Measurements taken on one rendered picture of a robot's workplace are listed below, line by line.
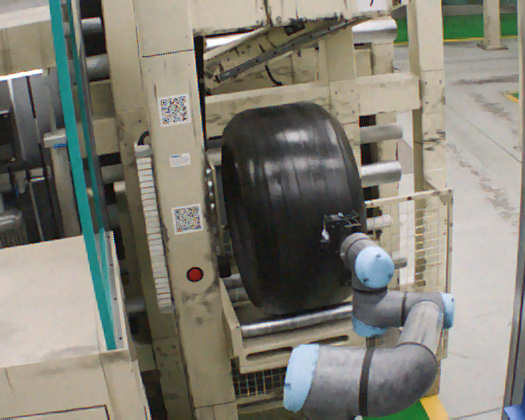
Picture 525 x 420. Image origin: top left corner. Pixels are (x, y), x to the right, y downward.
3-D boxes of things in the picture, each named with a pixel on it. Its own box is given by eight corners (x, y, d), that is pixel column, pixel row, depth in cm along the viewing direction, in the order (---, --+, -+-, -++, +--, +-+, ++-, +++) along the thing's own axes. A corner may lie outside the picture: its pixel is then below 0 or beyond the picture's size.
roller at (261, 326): (238, 330, 212) (234, 319, 216) (239, 342, 215) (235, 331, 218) (363, 305, 218) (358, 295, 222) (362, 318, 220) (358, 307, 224)
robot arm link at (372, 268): (360, 296, 159) (360, 255, 157) (344, 277, 170) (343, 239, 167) (396, 290, 161) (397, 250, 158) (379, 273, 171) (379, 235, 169)
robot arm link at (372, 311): (400, 341, 163) (402, 292, 160) (347, 338, 166) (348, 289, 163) (405, 326, 170) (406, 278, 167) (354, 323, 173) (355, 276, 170)
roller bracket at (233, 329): (233, 358, 212) (229, 327, 208) (209, 290, 247) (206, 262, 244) (246, 356, 212) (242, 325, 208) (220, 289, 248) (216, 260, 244)
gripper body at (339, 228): (353, 209, 184) (370, 223, 172) (356, 244, 186) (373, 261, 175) (321, 214, 183) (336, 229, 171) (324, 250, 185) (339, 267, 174)
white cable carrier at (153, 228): (160, 314, 216) (135, 147, 197) (158, 305, 220) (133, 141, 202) (176, 311, 217) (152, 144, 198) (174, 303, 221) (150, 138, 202)
